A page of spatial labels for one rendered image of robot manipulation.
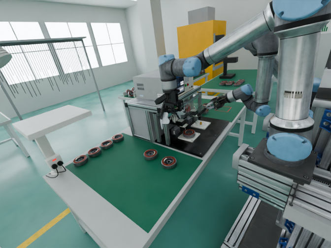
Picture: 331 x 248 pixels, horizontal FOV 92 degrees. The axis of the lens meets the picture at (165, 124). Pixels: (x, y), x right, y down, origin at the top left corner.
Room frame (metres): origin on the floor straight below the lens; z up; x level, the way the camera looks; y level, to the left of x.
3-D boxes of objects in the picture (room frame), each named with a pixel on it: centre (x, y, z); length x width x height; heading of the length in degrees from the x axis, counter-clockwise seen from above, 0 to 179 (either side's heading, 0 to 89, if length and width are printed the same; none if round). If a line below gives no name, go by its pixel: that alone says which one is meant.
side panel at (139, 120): (1.35, 0.24, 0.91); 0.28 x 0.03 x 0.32; 50
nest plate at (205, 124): (1.43, -0.36, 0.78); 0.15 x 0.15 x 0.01; 50
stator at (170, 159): (0.93, 0.01, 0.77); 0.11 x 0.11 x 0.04
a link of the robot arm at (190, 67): (0.72, -0.13, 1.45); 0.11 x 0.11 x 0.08; 50
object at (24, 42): (3.82, 2.33, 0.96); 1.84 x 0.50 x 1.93; 140
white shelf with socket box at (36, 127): (1.02, 0.75, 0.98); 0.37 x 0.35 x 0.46; 140
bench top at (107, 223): (1.50, -0.09, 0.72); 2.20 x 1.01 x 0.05; 140
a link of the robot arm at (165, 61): (0.77, -0.05, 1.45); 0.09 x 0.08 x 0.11; 50
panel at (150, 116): (1.50, -0.09, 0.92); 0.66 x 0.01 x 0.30; 140
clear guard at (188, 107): (1.23, -0.18, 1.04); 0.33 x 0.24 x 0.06; 50
